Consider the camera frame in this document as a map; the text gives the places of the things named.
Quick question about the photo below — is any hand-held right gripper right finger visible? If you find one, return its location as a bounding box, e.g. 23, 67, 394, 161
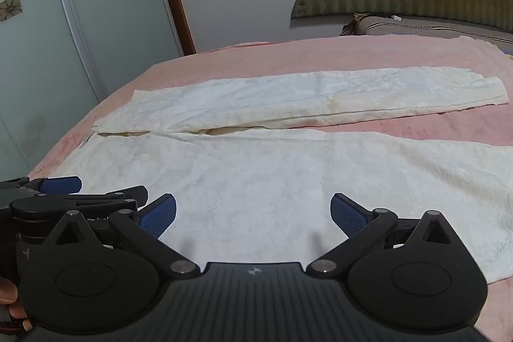
307, 193, 467, 280

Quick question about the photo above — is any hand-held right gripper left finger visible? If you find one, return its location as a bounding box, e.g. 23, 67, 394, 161
42, 194, 201, 280

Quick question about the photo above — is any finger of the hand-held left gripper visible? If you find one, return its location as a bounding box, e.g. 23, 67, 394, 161
0, 176, 83, 195
66, 185, 150, 206

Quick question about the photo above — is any cream towel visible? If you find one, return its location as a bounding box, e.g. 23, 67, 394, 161
58, 66, 513, 286

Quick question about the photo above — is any person's left hand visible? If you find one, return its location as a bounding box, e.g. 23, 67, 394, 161
0, 276, 33, 331

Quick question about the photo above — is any flower print wardrobe door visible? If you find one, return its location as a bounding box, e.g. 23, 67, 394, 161
49, 0, 186, 103
0, 0, 101, 176

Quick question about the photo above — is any pink bed blanket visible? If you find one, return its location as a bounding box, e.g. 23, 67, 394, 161
26, 33, 513, 288

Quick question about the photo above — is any brown striped pillow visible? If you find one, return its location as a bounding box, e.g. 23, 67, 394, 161
340, 13, 513, 45

